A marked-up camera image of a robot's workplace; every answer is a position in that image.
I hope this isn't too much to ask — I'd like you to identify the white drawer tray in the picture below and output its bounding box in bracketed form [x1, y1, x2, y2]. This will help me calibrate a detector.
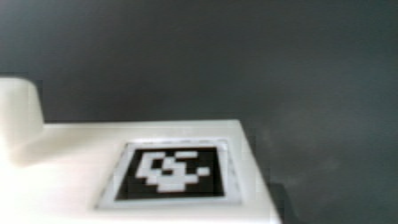
[0, 77, 282, 224]

